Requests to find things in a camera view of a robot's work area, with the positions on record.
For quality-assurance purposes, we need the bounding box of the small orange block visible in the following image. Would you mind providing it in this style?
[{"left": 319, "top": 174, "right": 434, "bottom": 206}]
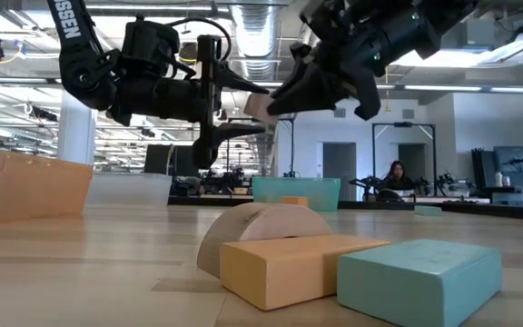
[{"left": 281, "top": 195, "right": 310, "bottom": 208}]

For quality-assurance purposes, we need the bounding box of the large orange rectangular block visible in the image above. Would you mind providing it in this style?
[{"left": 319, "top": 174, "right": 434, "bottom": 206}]
[{"left": 219, "top": 234, "right": 392, "bottom": 312}]

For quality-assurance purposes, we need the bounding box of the black metal station frame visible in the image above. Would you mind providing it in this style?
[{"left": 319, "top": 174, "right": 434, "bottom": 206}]
[{"left": 371, "top": 121, "right": 437, "bottom": 197}]

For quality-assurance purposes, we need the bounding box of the silver ventilation duct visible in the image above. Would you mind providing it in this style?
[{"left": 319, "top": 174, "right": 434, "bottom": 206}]
[{"left": 230, "top": 3, "right": 281, "bottom": 94}]

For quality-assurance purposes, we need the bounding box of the black desk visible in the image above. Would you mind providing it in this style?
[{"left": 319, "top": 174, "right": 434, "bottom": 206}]
[{"left": 483, "top": 184, "right": 523, "bottom": 208}]

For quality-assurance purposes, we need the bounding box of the orange translucent plastic bin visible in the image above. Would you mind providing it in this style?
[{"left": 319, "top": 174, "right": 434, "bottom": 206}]
[{"left": 0, "top": 147, "right": 94, "bottom": 224}]

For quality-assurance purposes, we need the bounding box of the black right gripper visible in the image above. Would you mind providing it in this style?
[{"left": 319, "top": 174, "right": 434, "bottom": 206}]
[{"left": 265, "top": 0, "right": 397, "bottom": 122}]

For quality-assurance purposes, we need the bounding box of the black computer monitor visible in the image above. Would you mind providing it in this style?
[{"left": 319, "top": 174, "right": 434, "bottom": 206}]
[
  {"left": 173, "top": 144, "right": 202, "bottom": 178},
  {"left": 143, "top": 144, "right": 175, "bottom": 177}
]

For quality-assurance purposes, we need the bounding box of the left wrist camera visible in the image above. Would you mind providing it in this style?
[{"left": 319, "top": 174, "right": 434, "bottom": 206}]
[{"left": 120, "top": 15, "right": 182, "bottom": 79}]

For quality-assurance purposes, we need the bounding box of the teal translucent plastic bin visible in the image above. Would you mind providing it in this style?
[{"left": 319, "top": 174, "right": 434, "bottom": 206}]
[{"left": 252, "top": 176, "right": 342, "bottom": 213}]

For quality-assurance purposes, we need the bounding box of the white building pillar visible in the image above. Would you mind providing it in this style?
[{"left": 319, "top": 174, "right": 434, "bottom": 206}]
[{"left": 56, "top": 90, "right": 99, "bottom": 165}]

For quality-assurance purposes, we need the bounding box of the natural wooden arch block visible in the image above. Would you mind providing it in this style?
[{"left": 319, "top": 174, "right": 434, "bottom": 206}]
[{"left": 196, "top": 203, "right": 335, "bottom": 279}]

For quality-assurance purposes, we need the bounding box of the grey door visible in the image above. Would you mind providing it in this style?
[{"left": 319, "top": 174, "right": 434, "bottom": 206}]
[
  {"left": 322, "top": 142, "right": 358, "bottom": 202},
  {"left": 398, "top": 143, "right": 427, "bottom": 183}
]

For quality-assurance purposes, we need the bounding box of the small teal block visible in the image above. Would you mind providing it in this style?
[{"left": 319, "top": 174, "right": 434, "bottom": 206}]
[{"left": 414, "top": 204, "right": 443, "bottom": 217}]

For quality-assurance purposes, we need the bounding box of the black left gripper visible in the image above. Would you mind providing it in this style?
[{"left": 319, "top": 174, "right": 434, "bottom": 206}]
[{"left": 105, "top": 35, "right": 271, "bottom": 171}]

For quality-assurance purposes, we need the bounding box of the large teal rectangular block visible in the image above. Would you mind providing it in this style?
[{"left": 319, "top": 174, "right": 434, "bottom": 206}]
[{"left": 336, "top": 239, "right": 504, "bottom": 327}]

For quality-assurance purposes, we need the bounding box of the clear plastic bin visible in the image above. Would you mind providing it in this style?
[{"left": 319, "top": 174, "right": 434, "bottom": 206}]
[{"left": 86, "top": 172, "right": 173, "bottom": 208}]

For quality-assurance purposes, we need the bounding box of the black table frame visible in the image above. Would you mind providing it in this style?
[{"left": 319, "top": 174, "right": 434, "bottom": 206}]
[{"left": 168, "top": 193, "right": 523, "bottom": 223}]

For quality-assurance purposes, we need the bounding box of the grey computer monitor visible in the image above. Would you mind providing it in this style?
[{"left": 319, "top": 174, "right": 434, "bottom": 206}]
[{"left": 492, "top": 145, "right": 523, "bottom": 177}]

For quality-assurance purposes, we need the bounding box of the person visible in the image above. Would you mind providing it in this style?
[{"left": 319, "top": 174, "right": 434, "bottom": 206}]
[{"left": 381, "top": 159, "right": 416, "bottom": 192}]

